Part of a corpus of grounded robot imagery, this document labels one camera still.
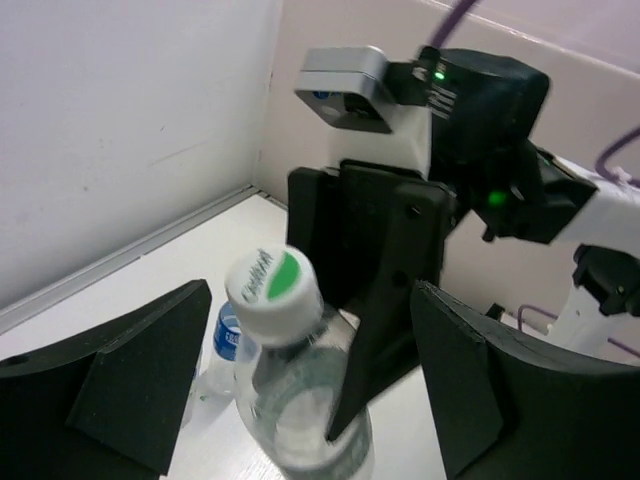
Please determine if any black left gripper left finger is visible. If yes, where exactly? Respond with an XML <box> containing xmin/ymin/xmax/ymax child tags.
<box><xmin>1</xmin><ymin>279</ymin><xmax>212</xmax><ymax>479</ymax></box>

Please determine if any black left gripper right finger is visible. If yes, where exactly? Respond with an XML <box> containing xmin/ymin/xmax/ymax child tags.
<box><xmin>411</xmin><ymin>283</ymin><xmax>639</xmax><ymax>479</ymax></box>

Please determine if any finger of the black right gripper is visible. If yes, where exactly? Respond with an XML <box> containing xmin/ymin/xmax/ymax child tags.
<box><xmin>287</xmin><ymin>167</ymin><xmax>349</xmax><ymax>308</ymax></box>
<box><xmin>327</xmin><ymin>161</ymin><xmax>450</xmax><ymax>440</ymax></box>

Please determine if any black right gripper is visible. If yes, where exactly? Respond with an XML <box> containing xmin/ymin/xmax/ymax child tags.
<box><xmin>389</xmin><ymin>47</ymin><xmax>596</xmax><ymax>245</ymax></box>

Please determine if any green label clear bottle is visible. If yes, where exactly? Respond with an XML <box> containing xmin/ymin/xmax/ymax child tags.
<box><xmin>225</xmin><ymin>244</ymin><xmax>375</xmax><ymax>479</ymax></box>

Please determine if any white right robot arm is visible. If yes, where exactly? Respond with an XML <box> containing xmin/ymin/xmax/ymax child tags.
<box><xmin>287</xmin><ymin>46</ymin><xmax>639</xmax><ymax>440</ymax></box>

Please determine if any blue label Pocari bottle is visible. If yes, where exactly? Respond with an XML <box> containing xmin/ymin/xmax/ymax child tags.
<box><xmin>196</xmin><ymin>301</ymin><xmax>241</xmax><ymax>401</ymax></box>

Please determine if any aluminium table frame rail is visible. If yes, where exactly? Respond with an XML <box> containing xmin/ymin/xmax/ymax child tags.
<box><xmin>1</xmin><ymin>185</ymin><xmax>287</xmax><ymax>334</ymax></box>

